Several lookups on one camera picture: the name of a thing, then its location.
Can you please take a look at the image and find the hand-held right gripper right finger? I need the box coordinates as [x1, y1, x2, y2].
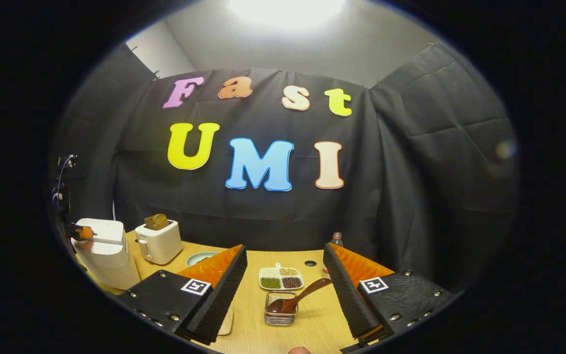
[323, 242, 456, 354]

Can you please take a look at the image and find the brown bread slice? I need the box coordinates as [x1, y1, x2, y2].
[144, 213, 170, 231]

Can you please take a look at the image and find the black backdrop cloth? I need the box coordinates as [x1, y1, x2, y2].
[50, 42, 520, 295]

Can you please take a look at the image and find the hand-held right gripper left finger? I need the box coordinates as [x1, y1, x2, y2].
[116, 244, 248, 345]

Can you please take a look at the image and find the white divided bean dish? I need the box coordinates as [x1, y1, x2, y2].
[258, 263, 305, 292]

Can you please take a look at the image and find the white rice cooker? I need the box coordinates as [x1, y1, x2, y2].
[71, 218, 142, 291]

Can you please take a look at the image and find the ceiling light panel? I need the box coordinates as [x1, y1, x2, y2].
[228, 0, 348, 29]

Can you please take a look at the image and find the brown wooden spoon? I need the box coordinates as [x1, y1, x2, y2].
[266, 278, 334, 316]

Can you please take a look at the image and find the clear glass container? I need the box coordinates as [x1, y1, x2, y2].
[216, 307, 235, 337]

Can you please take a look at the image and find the pale green plate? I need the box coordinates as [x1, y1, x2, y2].
[186, 252, 220, 268]

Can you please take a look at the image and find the white toaster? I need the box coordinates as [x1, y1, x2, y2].
[135, 220, 184, 266]

